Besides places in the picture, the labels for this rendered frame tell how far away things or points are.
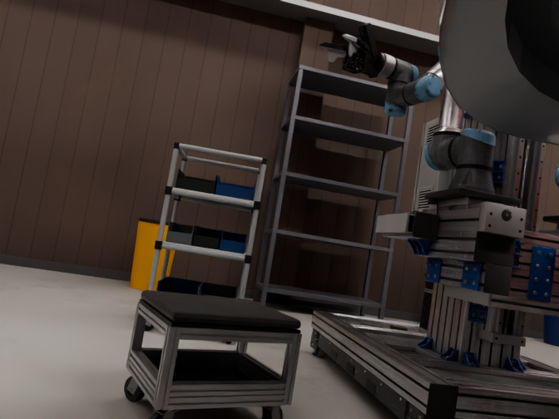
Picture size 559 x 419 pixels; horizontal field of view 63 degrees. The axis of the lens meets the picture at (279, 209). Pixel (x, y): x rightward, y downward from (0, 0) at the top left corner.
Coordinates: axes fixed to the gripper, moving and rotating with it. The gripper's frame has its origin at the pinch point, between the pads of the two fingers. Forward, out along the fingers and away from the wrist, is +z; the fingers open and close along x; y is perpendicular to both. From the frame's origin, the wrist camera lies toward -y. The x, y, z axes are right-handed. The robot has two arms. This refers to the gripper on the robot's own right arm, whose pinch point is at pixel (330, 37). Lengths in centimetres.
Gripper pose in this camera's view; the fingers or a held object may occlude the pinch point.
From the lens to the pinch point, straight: 160.5
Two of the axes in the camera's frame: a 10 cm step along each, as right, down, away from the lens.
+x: -4.0, -1.3, 9.1
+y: -2.1, 9.8, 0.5
